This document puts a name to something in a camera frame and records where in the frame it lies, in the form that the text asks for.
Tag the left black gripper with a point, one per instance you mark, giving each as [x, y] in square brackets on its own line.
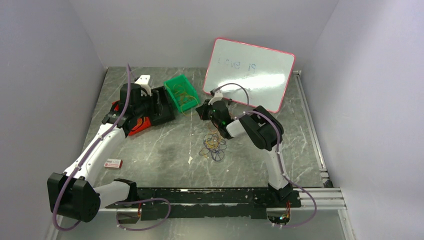
[155, 107]

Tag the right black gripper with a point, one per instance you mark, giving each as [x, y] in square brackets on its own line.
[202, 110]

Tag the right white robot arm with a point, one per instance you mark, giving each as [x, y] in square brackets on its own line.
[264, 131]

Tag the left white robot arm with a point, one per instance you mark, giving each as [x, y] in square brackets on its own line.
[72, 193]

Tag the black plastic bin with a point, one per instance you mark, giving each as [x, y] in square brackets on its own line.
[168, 113]

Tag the red plastic bin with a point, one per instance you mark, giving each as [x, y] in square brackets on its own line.
[142, 123]

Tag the green plastic bin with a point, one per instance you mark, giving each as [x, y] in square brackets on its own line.
[182, 93]

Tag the pink framed whiteboard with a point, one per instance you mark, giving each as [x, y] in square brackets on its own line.
[249, 74]

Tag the small red white box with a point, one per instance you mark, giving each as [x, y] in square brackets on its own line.
[113, 163]

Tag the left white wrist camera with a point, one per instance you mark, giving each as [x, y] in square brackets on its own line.
[145, 82]

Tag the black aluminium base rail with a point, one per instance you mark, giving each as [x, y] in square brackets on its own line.
[228, 202]

